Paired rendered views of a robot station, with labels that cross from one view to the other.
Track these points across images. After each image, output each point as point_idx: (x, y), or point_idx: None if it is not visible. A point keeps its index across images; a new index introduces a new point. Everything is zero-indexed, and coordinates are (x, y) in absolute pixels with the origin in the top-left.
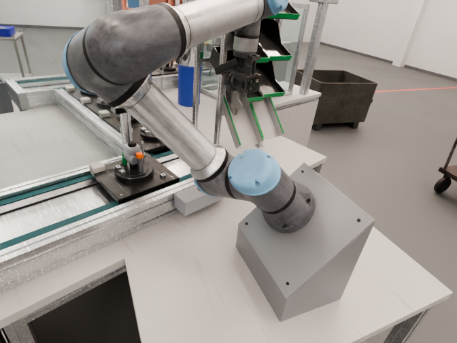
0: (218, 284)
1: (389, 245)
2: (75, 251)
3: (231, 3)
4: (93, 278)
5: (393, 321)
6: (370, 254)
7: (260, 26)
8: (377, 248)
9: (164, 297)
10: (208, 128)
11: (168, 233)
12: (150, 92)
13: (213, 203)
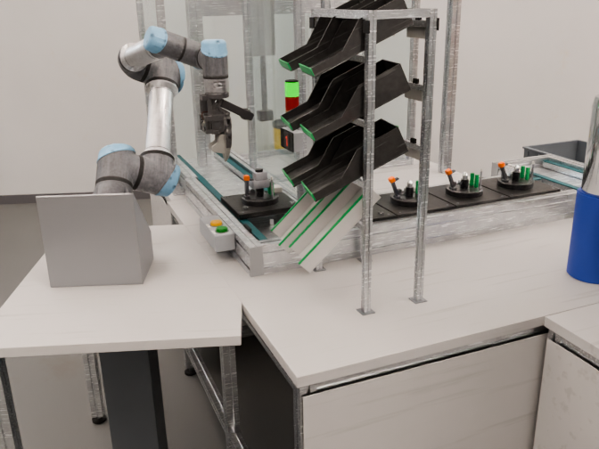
0: None
1: (56, 340)
2: (196, 206)
3: (137, 44)
4: (178, 220)
5: (4, 303)
6: (63, 321)
7: (206, 68)
8: (64, 330)
9: None
10: (448, 278)
11: (196, 237)
12: (150, 92)
13: (223, 257)
